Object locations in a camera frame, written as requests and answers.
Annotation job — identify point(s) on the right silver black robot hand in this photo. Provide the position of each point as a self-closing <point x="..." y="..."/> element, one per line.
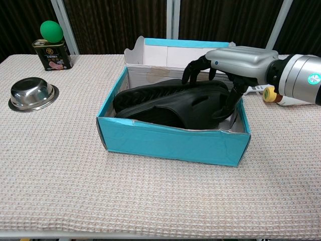
<point x="240" y="62"/>

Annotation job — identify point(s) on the dark tin can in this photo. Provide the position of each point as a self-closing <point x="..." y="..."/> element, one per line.
<point x="52" y="59"/>

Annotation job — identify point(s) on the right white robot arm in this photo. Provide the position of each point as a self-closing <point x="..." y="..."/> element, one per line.
<point x="298" y="77"/>

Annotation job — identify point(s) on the beige waffle tablecloth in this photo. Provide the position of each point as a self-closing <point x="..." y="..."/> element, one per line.
<point x="100" y="188"/>

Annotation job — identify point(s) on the stainless steel bowl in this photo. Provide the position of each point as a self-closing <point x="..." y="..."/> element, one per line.
<point x="31" y="94"/>

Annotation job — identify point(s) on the drink bottle with yellow cap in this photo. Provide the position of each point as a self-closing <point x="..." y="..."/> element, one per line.
<point x="268" y="94"/>

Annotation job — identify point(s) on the teal cardboard shoe box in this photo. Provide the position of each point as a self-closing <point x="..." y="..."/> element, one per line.
<point x="175" y="145"/>

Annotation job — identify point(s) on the white folding laptop stand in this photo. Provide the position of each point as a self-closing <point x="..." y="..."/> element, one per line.
<point x="254" y="89"/>

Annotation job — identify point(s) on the white partition post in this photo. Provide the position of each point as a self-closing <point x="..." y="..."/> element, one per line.
<point x="279" y="25"/>
<point x="173" y="18"/>
<point x="66" y="27"/>

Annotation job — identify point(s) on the green ball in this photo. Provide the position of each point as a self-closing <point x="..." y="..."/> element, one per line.
<point x="51" y="31"/>

